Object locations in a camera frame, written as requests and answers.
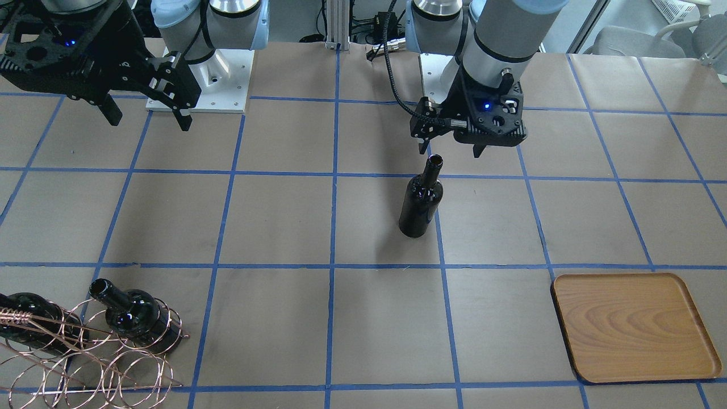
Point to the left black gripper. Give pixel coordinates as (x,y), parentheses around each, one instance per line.
(456,98)

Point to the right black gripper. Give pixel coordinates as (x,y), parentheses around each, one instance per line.
(126,50)

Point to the dark glass wine bottle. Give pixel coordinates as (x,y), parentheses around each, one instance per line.
(420,202)

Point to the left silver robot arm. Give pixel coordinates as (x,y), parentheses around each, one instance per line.
(472,55)

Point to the dark wine bottle in basket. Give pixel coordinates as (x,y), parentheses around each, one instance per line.
(137,316)

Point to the wooden tray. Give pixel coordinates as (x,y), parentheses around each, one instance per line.
(633,327)

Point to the grey office chair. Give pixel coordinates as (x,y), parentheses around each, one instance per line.
(702,39)

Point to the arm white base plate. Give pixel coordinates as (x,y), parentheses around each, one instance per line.
(224,79)
(440,77)

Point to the aluminium frame post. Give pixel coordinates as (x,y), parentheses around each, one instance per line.
(337,25)

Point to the copper wire bottle basket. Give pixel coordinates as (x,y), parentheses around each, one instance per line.
(80,364)

